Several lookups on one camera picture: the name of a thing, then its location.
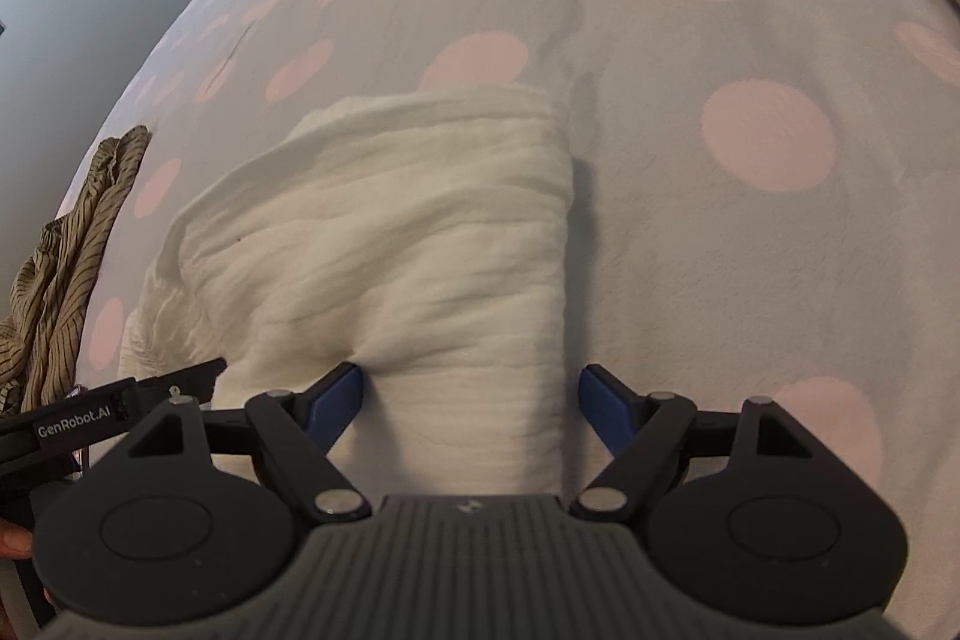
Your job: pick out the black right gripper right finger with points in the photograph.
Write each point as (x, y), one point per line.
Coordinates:
(653, 439)

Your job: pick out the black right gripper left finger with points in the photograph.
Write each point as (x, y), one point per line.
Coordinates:
(264, 461)

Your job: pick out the white crinkled cotton garment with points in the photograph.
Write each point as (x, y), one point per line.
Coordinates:
(421, 237)

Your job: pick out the person's left hand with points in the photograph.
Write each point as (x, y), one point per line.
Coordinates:
(15, 542)

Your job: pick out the brown striped garment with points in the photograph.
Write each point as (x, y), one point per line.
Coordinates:
(50, 295)

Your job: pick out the grey pink-dotted bedsheet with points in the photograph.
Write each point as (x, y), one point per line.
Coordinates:
(765, 197)

